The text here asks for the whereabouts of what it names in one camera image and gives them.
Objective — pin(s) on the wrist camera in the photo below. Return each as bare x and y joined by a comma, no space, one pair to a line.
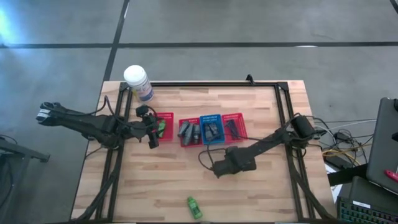
231,152
142,111

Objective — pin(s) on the blue plastic basket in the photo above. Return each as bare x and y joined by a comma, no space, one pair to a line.
212,119

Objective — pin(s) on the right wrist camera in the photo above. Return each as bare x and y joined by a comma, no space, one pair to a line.
231,152

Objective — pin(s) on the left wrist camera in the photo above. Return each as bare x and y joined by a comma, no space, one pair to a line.
142,111

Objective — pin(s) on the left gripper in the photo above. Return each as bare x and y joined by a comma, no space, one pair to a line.
143,130

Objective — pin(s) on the green travel bottle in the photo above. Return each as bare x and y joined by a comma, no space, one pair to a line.
194,208
162,129

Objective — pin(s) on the black aluminium table frame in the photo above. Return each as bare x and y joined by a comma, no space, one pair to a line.
202,84

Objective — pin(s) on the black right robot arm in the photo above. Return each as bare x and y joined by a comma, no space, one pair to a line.
267,141

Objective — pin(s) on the small dark razor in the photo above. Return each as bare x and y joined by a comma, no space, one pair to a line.
229,125
235,133

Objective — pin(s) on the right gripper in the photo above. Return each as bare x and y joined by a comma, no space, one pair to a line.
236,163

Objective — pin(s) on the black box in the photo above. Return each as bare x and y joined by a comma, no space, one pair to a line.
360,189

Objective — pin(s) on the black backlit keyboard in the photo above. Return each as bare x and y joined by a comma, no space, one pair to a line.
363,214

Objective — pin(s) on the black frame clamp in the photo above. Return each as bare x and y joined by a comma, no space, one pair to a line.
249,79

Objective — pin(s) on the red pen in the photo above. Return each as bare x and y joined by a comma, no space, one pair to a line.
391,175

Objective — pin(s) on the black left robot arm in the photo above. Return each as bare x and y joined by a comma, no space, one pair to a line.
87,124

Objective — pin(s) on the grey laptop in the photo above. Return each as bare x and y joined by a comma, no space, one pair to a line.
384,140

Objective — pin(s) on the black power adapter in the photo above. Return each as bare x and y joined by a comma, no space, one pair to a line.
343,136

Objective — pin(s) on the grey travel bottle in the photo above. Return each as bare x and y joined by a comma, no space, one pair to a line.
196,133
183,128
188,137

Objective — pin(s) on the white disinfecting wipes canister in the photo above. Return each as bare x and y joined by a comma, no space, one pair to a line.
138,81

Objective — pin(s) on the dark toiletry bottle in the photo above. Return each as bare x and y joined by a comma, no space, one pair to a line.
216,130
207,132

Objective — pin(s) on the red plastic basket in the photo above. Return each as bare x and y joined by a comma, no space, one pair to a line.
190,120
169,124
242,124

